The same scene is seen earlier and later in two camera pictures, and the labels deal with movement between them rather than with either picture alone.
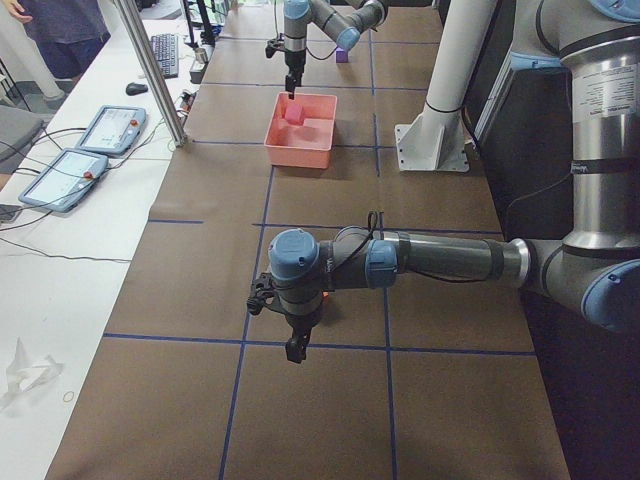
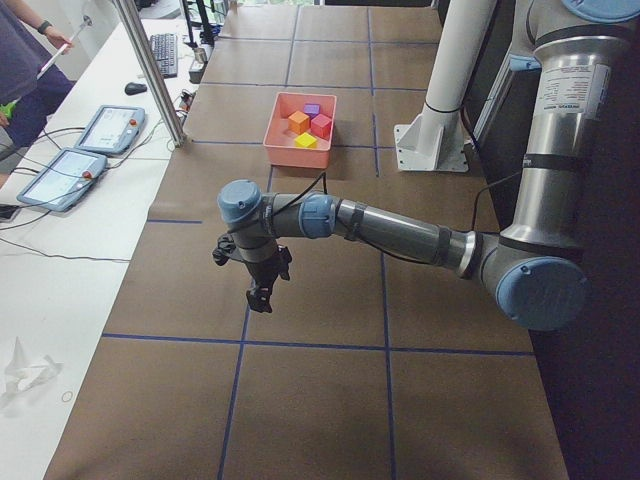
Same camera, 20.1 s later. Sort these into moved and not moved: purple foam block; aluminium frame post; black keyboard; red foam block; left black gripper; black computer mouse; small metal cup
Moved: left black gripper; red foam block; purple foam block
Not moved: small metal cup; black computer mouse; black keyboard; aluminium frame post
